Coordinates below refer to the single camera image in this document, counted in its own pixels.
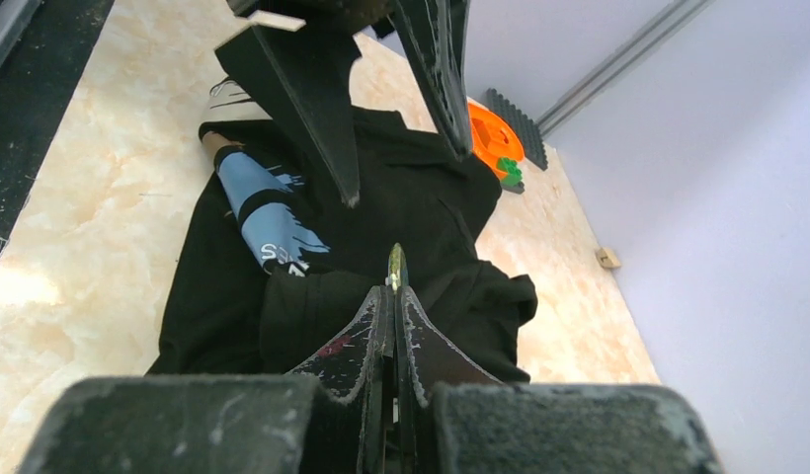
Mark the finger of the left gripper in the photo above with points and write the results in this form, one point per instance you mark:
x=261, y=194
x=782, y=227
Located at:
x=432, y=33
x=301, y=79

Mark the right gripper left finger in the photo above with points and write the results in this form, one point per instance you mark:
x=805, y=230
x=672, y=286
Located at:
x=341, y=395

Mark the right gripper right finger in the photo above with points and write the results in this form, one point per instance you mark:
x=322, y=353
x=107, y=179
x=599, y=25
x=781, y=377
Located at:
x=428, y=365

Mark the black printed t-shirt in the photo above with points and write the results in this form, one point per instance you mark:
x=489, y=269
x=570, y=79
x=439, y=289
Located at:
x=274, y=266

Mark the orange tape dispenser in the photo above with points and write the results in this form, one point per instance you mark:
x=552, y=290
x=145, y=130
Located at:
x=493, y=138

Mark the dark grey lego baseplate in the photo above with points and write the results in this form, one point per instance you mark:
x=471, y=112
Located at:
x=522, y=125

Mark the small grey plate green brick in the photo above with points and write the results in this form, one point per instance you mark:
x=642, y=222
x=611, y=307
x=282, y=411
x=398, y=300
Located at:
x=512, y=181

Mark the small wooden block left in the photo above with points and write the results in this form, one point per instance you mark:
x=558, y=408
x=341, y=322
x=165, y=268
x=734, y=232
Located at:
x=607, y=258

